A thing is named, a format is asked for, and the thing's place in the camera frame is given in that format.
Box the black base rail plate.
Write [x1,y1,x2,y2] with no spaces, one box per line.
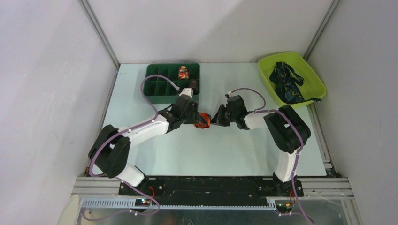
[138,176,304,207]

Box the lime green plastic bin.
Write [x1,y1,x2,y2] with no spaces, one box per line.
[258,52,327,108]

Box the corner aluminium post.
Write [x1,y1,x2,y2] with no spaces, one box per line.
[78,0,120,69]
[303,0,341,61]

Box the green compartment organizer tray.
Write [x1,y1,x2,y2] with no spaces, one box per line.
[143,63,200,104]

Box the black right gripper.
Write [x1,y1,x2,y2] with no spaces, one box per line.
[210,104,237,127]

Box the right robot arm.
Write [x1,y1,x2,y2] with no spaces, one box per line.
[211,95,311,197]

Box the orange navy striped tie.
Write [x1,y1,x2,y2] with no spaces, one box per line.
[193,112,211,129]

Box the right corner aluminium post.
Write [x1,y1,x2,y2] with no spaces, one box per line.
[303,0,341,61]

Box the brown patterned rolled tie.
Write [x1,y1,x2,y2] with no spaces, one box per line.
[189,79,199,95]

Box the left corner aluminium post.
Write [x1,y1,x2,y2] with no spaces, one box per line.
[78,0,120,69]

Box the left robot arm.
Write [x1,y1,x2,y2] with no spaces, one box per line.
[88,94,199,195]

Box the navy floral gold tie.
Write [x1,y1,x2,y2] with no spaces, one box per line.
[269,61,321,104]

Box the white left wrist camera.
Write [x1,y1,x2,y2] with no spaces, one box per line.
[179,88,194,98]

